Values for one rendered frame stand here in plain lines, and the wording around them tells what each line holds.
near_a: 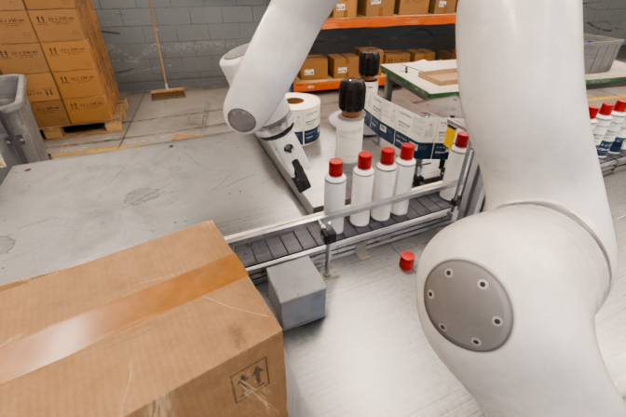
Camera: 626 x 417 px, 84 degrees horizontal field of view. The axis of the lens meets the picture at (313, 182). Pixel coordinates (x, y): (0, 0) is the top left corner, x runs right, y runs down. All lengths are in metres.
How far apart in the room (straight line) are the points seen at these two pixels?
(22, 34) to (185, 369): 3.73
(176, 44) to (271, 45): 4.71
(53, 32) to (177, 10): 1.73
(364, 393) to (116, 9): 5.02
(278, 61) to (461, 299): 0.41
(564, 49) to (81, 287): 0.57
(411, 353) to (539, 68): 0.58
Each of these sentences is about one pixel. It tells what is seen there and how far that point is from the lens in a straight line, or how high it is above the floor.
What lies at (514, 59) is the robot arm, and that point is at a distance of 0.34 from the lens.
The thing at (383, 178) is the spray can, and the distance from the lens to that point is 0.88.
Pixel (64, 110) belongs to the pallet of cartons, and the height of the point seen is 0.29.
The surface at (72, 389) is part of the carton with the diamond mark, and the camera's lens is 0.46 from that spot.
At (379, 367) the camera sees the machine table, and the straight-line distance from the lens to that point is 0.75.
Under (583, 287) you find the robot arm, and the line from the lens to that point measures 0.31.
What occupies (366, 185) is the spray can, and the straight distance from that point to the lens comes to 0.86.
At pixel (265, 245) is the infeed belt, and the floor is 0.88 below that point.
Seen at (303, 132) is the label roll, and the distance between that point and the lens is 1.31.
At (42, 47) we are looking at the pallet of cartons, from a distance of 3.98.
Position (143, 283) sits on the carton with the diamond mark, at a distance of 0.51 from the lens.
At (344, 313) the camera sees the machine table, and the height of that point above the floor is 0.83.
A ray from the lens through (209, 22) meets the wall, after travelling 5.18.
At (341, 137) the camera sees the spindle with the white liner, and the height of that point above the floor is 1.00.
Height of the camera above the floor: 1.47
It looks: 32 degrees down
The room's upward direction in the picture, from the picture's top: straight up
